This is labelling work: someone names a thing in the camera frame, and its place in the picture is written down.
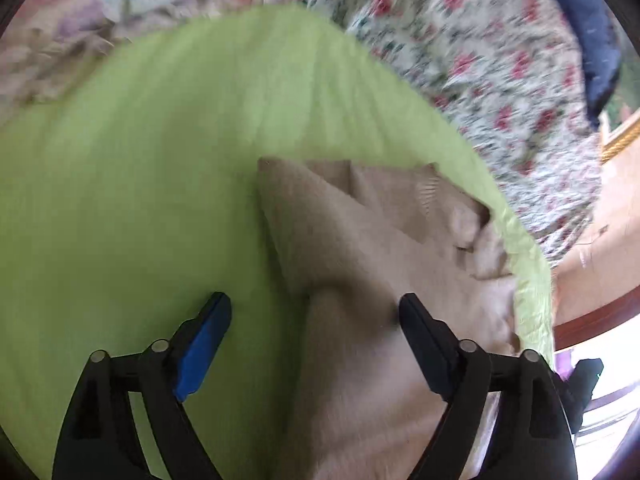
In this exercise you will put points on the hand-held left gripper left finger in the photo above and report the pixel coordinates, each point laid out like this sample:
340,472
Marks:
202,345

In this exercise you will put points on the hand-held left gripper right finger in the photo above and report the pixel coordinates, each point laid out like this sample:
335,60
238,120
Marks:
434,350

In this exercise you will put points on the beige small garment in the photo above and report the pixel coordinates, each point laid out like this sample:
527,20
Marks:
370,280

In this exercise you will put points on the light green blanket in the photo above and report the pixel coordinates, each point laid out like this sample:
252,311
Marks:
150,200

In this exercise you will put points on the floral bed sheet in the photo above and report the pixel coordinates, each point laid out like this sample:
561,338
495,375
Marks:
480,80

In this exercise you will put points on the dark blue cloth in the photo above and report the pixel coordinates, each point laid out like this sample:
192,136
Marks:
585,35

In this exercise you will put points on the wooden bed frame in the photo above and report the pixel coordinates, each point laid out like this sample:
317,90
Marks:
597,260

